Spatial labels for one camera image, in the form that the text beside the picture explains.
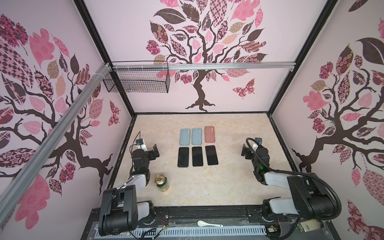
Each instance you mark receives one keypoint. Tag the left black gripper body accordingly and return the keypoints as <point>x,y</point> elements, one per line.
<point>150,156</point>

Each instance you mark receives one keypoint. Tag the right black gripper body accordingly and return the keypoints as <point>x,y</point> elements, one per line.
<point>249,155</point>

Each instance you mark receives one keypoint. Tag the black smartphone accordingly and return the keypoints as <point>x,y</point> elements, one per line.
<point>183,157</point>

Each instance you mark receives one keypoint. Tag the phone with pink case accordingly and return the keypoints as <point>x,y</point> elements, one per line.
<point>212,158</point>

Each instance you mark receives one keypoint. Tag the light blue phone case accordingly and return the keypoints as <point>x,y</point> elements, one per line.
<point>185,137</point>

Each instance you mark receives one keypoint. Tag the pink phone case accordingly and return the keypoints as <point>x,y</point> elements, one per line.
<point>209,134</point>

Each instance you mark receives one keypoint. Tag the phone with white case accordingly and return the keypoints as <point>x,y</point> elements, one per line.
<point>197,156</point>

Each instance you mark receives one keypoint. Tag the white phone case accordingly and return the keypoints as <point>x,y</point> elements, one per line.
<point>197,136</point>

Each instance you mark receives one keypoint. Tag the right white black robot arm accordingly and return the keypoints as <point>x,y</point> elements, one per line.
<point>311,197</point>

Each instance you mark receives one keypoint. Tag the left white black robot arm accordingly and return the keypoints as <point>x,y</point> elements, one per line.
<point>120,210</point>

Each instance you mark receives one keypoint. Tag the green gold drink can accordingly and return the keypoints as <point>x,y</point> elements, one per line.
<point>162,183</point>

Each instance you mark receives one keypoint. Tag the white plastic spoon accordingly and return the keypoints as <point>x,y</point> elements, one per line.
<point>205,224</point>

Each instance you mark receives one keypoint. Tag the beige box under bench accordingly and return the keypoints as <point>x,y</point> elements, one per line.
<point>310,225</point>

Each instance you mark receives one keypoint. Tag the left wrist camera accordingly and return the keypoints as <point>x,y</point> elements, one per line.
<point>140,144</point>

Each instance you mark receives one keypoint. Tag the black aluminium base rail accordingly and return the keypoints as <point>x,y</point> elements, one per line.
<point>210,213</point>

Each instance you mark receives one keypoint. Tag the black wire basket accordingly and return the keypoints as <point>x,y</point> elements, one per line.
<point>138,77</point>

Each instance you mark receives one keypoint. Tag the white slotted cable duct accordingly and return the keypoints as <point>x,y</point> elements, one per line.
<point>160,233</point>

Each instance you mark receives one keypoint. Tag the back aluminium wall rail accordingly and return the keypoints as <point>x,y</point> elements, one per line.
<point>220,66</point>

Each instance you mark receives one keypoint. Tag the aluminium wall rail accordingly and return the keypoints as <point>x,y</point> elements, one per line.
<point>24,179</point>
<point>220,66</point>

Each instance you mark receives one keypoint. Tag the left aluminium wall rail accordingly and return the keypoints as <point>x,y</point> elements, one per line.
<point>24,179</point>

